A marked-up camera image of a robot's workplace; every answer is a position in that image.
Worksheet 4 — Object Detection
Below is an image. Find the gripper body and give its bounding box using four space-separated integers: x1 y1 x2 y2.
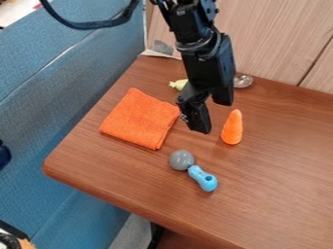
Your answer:
175 32 239 104

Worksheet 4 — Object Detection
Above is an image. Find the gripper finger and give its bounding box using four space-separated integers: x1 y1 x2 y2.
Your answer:
175 92 214 135
210 84 238 107

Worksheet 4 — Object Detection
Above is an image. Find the blue spoon with grey bowl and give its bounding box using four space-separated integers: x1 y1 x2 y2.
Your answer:
167 149 220 193

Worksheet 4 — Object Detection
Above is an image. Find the orange toy carrot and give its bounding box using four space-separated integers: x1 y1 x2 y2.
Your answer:
219 108 245 146

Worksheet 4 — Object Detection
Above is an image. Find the orange cloth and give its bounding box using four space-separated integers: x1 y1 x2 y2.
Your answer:
97 87 183 151

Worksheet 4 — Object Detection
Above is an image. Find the black cable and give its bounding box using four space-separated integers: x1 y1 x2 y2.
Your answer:
37 0 142 31

